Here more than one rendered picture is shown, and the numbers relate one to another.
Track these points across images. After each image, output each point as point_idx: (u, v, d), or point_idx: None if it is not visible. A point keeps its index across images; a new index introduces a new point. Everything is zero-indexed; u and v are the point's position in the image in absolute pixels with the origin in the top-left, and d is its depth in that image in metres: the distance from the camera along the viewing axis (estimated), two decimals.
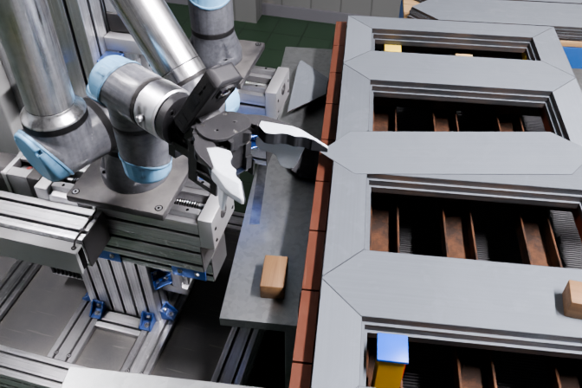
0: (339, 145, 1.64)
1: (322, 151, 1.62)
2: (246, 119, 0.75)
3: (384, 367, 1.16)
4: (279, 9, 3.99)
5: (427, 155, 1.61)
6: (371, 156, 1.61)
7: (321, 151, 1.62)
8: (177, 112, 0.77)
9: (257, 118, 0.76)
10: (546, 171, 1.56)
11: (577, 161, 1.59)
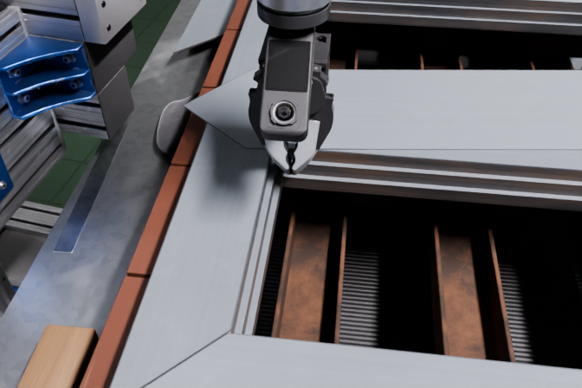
0: (223, 94, 0.81)
1: (188, 106, 0.79)
2: (318, 105, 0.61)
3: None
4: None
5: (402, 113, 0.78)
6: None
7: (186, 106, 0.79)
8: (281, 19, 0.57)
9: (325, 119, 0.63)
10: None
11: None
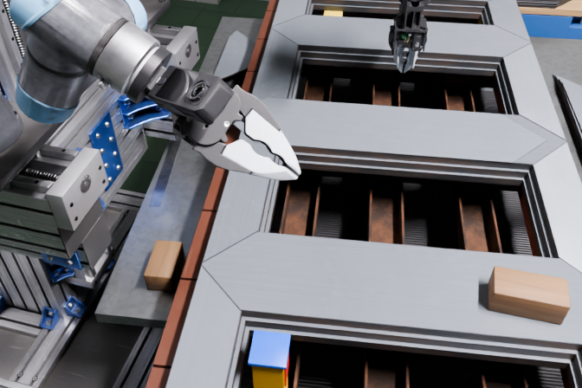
0: None
1: None
2: (234, 97, 0.67)
3: (261, 372, 0.94)
4: None
5: (345, 129, 1.38)
6: (281, 125, 1.39)
7: None
8: (148, 81, 0.66)
9: (251, 103, 0.68)
10: (481, 158, 1.31)
11: (523, 148, 1.33)
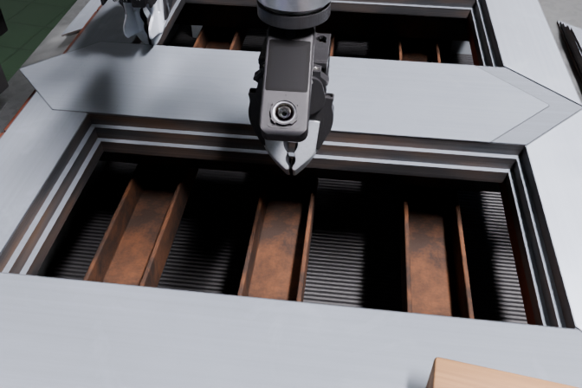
0: (61, 61, 0.88)
1: (23, 69, 0.86)
2: (318, 105, 0.61)
3: None
4: None
5: (213, 88, 0.83)
6: (106, 82, 0.84)
7: (22, 69, 0.86)
8: (281, 19, 0.57)
9: (325, 119, 0.63)
10: (436, 133, 0.75)
11: (508, 119, 0.77)
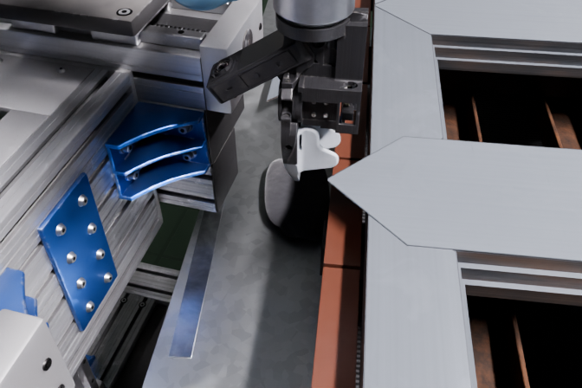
0: (372, 168, 0.70)
1: (333, 180, 0.68)
2: (278, 113, 0.60)
3: None
4: None
5: None
6: (449, 200, 0.66)
7: (331, 180, 0.68)
8: None
9: (281, 133, 0.61)
10: None
11: None
